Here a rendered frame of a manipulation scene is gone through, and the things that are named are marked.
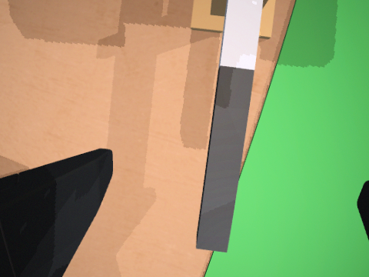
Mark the green putting mat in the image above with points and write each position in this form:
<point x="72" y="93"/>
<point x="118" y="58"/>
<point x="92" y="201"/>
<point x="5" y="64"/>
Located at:
<point x="296" y="209"/>

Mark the light grey long bar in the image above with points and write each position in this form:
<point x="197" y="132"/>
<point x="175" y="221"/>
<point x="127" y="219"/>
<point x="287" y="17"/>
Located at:
<point x="239" y="42"/>

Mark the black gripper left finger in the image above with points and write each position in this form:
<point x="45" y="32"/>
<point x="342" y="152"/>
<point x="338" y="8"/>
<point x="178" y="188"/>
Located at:
<point x="46" y="211"/>

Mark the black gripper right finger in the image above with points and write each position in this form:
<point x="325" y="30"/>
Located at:
<point x="363" y="206"/>

